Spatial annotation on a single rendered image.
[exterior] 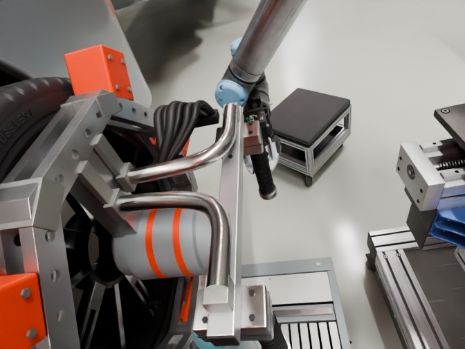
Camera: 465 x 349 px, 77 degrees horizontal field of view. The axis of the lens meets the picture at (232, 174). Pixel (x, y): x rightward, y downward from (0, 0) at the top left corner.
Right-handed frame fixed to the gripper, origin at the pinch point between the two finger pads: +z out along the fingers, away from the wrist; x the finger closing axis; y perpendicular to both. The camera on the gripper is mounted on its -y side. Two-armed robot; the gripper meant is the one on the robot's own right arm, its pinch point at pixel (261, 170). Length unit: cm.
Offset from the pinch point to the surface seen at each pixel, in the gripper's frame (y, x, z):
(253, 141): 10.6, 0.2, 2.4
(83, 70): 31.0, -24.5, 0.8
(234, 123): 17.8, -1.7, 5.7
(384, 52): -83, 96, -198
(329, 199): -83, 23, -54
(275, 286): -75, -9, -6
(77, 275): 7.8, -31.2, 25.3
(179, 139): 18.0, -11.5, 7.2
